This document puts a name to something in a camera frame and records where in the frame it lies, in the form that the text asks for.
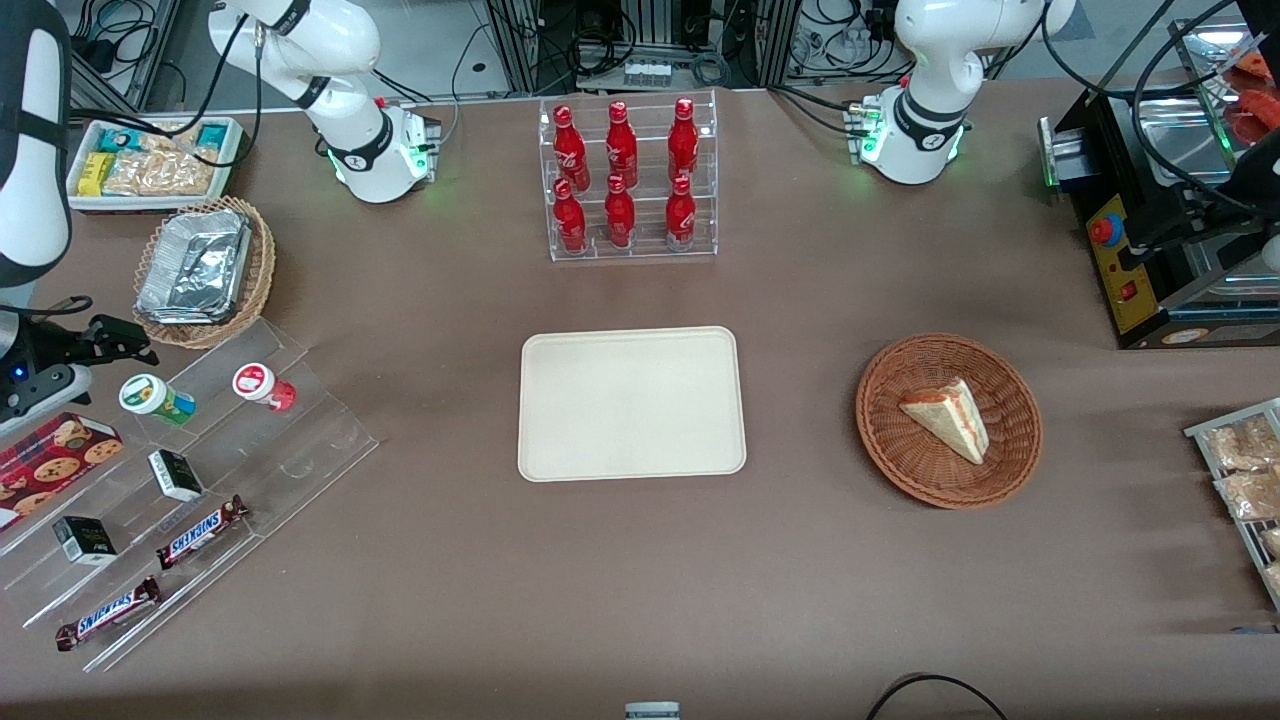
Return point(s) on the stacked aluminium foil trays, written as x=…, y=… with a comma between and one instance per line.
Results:
x=195, y=265

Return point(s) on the clear acrylic bottle rack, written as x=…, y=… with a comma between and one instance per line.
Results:
x=650, y=252

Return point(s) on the teal snack packet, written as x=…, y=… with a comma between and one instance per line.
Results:
x=211, y=136
x=118, y=140

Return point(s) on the red chocolate cookie box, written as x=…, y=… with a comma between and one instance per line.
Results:
x=50, y=465

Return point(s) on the beige plastic tray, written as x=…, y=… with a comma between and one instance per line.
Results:
x=630, y=405

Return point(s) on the white plastic snack bin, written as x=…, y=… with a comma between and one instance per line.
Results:
x=85, y=205

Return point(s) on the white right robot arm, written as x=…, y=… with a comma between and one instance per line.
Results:
x=362, y=150

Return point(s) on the light wicker basket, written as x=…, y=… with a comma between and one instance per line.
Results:
x=263, y=270

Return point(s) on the round brown wicker basket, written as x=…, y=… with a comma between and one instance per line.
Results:
x=900, y=455

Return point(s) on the red gum canister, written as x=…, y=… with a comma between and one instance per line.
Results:
x=255, y=382

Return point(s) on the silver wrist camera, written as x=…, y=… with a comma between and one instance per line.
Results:
x=50, y=398

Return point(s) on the clear nut snack bag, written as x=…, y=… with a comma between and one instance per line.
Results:
x=1252, y=493
x=1245, y=445

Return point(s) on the Snickers chocolate bar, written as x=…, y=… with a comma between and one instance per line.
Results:
x=108, y=613
x=200, y=533

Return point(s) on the clear acrylic stepped display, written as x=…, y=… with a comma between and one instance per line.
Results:
x=300, y=440

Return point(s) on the clear cracker bag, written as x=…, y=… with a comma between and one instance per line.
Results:
x=160, y=173
x=170, y=138

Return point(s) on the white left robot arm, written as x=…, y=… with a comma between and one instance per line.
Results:
x=930, y=60

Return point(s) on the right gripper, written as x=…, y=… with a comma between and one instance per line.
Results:
x=62, y=344

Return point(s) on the black sealing machine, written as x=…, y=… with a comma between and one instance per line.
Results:
x=1120, y=280

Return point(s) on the white power strip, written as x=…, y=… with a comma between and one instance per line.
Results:
x=648, y=73

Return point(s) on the red snack packet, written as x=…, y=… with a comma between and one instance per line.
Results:
x=1255, y=110

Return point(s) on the red cola bottle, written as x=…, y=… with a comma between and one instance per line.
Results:
x=570, y=145
x=619, y=214
x=570, y=218
x=683, y=138
x=680, y=214
x=621, y=142

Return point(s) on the yellow snack packet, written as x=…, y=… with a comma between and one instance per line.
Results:
x=95, y=173

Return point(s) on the metal equipment rack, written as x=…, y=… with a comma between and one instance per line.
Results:
x=520, y=40

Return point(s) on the wrapped triangle sandwich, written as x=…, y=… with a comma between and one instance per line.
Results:
x=950, y=415

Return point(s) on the small black box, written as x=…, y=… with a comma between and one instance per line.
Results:
x=85, y=541
x=176, y=476

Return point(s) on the green gum canister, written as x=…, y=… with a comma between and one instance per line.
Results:
x=146, y=395

